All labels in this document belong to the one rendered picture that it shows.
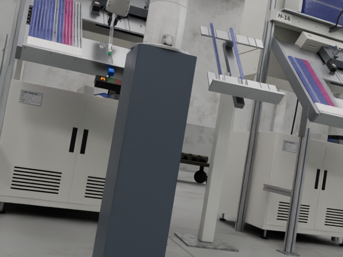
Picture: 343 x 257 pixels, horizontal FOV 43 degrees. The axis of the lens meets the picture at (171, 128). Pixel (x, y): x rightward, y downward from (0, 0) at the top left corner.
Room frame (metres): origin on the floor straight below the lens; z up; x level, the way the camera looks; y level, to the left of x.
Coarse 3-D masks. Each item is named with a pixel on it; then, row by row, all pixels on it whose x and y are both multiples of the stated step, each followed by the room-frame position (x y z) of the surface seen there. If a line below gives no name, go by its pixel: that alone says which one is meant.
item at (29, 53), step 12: (24, 48) 1.72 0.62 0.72; (36, 48) 1.73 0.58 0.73; (24, 60) 1.76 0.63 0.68; (36, 60) 1.77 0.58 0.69; (48, 60) 1.77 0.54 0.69; (60, 60) 1.78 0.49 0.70; (72, 60) 1.79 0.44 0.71; (84, 60) 1.80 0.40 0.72; (96, 60) 1.82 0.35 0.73; (84, 72) 1.84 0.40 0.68; (96, 72) 1.85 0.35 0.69; (120, 72) 1.87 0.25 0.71
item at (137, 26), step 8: (32, 0) 2.02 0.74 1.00; (72, 0) 2.17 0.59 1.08; (80, 0) 2.20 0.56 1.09; (88, 0) 2.23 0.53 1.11; (88, 8) 2.16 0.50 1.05; (88, 16) 2.11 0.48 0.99; (96, 16) 2.13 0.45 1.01; (104, 16) 2.16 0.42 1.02; (128, 16) 2.26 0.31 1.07; (136, 16) 2.29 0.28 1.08; (96, 24) 2.16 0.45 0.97; (104, 24) 2.11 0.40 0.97; (120, 24) 2.16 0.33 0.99; (128, 24) 2.19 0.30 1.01; (136, 24) 2.22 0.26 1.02; (144, 24) 2.25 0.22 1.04; (120, 32) 2.20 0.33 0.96; (128, 32) 2.22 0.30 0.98; (136, 32) 2.17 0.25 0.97
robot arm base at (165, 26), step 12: (156, 0) 1.31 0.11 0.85; (168, 0) 1.30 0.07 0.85; (180, 0) 1.31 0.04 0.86; (156, 12) 1.30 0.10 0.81; (168, 12) 1.30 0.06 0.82; (180, 12) 1.31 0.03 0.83; (156, 24) 1.30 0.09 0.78; (168, 24) 1.30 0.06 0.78; (180, 24) 1.32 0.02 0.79; (144, 36) 1.33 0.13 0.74; (156, 36) 1.30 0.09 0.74; (168, 36) 1.28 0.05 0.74; (180, 36) 1.33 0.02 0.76; (132, 48) 1.33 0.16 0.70; (168, 48) 1.26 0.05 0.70; (180, 48) 1.34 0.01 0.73
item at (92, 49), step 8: (24, 32) 1.81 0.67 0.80; (24, 40) 1.77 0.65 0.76; (88, 40) 1.95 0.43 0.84; (88, 48) 1.90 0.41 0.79; (96, 48) 1.92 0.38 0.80; (104, 48) 1.95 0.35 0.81; (112, 48) 1.97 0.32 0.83; (120, 48) 2.00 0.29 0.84; (88, 56) 1.86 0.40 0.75; (96, 56) 1.88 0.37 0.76; (104, 56) 1.90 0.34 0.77; (112, 56) 1.93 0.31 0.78; (120, 56) 1.95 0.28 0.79; (120, 64) 1.90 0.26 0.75
